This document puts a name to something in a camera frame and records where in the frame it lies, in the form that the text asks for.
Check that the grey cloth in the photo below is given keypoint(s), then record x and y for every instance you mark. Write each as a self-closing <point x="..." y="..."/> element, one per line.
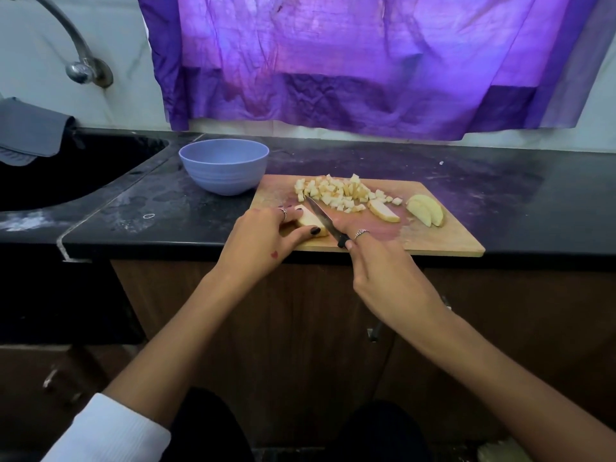
<point x="34" y="130"/>

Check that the plastic bags on floor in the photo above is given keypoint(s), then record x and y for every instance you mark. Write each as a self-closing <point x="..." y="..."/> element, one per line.
<point x="505" y="451"/>

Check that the person's left hand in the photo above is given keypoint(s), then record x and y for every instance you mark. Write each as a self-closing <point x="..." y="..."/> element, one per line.
<point x="255" y="245"/>

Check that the pile of diced potato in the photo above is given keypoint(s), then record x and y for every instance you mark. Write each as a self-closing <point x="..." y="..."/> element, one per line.
<point x="342" y="192"/>

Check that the blue bowl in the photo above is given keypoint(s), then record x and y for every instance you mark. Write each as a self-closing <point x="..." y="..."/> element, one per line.
<point x="223" y="166"/>

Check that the person's dark trousers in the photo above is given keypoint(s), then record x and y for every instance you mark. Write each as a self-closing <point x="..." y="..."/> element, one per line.
<point x="380" y="433"/>

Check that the metal faucet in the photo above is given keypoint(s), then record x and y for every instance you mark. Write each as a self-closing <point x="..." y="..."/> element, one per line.
<point x="87" y="70"/>

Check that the rounded potato end piece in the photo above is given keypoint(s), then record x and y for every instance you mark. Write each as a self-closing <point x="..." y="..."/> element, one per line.
<point x="310" y="222"/>

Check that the dark sink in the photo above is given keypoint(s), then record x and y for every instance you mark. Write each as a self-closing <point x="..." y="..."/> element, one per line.
<point x="72" y="168"/>

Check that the purple cloth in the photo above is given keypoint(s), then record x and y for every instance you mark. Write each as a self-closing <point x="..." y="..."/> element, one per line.
<point x="385" y="53"/>

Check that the wooden cutting board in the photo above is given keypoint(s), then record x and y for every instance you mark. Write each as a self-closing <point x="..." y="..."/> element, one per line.
<point x="443" y="235"/>

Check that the person's left forearm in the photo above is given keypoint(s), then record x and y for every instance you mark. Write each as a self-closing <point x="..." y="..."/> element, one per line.
<point x="173" y="346"/>

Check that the person's right hand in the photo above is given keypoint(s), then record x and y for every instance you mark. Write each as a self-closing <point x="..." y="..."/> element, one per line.
<point x="390" y="284"/>

